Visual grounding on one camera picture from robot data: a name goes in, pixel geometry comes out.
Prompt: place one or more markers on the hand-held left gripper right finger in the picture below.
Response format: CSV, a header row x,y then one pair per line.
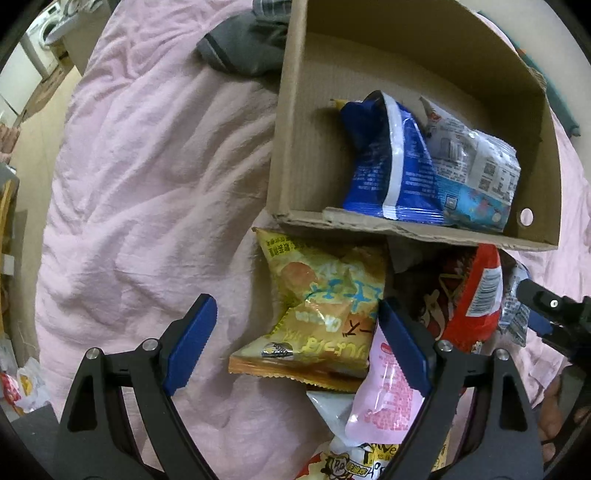
x,y
406,346

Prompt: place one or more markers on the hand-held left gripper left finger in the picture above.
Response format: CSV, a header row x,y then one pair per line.
x,y
194,341

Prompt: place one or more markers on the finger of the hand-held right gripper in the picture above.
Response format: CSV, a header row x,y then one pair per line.
x,y
554,307

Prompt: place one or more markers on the small silver snack packet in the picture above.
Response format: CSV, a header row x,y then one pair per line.
x,y
510,309

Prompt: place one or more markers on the pink snack packet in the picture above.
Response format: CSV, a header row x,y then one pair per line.
x,y
383,397

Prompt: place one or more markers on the red cartoon snack bag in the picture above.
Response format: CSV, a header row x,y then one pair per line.
x,y
466,286

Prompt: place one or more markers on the yellow orange-edged snack bag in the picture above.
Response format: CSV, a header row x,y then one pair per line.
x,y
314,341

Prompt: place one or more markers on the white red snack bag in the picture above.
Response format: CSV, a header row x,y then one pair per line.
x,y
332,415

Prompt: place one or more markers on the blue white snack bag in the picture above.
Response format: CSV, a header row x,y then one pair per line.
x,y
374,175

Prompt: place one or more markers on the cardboard box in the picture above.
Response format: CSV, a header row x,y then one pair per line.
x,y
314,92

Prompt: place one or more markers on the person's leg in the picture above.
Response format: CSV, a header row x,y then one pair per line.
x,y
558,406

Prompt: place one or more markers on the silver light blue snack bag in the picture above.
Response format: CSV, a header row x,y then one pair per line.
x,y
480,166

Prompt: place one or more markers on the pink blanket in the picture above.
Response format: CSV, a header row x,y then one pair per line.
x,y
138,184

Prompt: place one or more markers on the white plastic bag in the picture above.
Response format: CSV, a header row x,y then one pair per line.
x,y
27,383

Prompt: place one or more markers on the grey cloth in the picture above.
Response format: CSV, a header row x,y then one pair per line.
x,y
244,41

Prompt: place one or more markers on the plaid cloth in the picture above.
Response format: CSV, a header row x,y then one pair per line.
x,y
272,8

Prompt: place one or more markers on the white washing machine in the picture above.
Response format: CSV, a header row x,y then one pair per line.
x,y
51,23

